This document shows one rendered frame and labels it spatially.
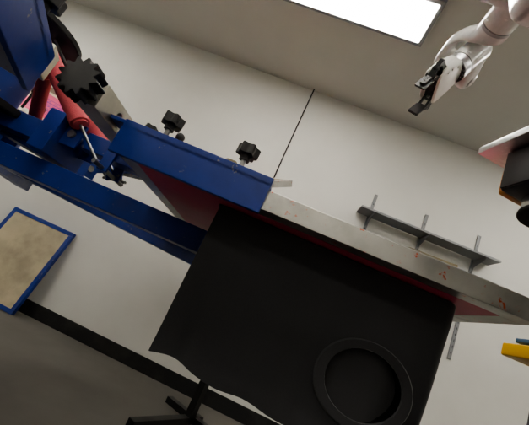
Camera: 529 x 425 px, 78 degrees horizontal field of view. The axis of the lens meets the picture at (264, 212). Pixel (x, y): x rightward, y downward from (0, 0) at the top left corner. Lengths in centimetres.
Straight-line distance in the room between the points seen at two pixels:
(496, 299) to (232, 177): 48
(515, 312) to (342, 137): 284
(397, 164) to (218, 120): 179
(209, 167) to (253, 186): 9
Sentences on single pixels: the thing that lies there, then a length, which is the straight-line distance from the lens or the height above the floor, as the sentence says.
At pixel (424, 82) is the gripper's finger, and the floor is 151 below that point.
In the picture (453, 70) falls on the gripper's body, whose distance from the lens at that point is 111.
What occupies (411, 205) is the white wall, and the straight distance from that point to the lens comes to 329.
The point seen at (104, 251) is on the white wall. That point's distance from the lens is 319.
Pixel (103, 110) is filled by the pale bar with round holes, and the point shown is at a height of 100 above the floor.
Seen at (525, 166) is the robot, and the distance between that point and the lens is 53.
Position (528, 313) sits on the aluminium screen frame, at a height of 96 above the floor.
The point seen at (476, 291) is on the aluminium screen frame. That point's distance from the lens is 65.
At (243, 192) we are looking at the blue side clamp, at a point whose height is 96.
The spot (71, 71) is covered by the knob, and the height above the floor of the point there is 102.
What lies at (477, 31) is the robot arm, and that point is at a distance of 119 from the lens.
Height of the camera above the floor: 79
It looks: 16 degrees up
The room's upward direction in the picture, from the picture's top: 25 degrees clockwise
